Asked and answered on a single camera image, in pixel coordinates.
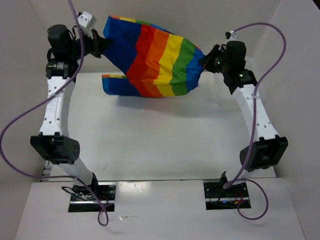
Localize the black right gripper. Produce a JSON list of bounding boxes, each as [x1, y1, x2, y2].
[[199, 44, 231, 75]]

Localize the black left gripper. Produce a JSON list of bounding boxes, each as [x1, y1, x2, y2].
[[68, 27, 112, 61]]

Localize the rainbow striped shorts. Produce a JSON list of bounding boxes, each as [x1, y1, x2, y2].
[[101, 15, 205, 98]]

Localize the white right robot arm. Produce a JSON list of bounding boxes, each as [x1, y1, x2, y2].
[[199, 40, 289, 197]]

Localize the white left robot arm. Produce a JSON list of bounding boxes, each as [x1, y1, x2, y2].
[[30, 24, 110, 200]]

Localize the white plastic basket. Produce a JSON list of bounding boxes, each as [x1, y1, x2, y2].
[[214, 56, 258, 106]]

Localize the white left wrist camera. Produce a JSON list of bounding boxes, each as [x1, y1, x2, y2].
[[77, 11, 97, 30]]

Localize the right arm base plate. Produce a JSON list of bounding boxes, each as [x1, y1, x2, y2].
[[203, 180, 251, 211]]

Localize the aluminium table edge rail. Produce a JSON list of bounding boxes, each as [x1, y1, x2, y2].
[[40, 161, 52, 183]]

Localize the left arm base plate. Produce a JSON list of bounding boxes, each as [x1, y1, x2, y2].
[[62, 181, 117, 213]]

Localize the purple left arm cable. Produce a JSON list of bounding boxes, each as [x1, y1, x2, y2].
[[0, 0, 110, 227]]

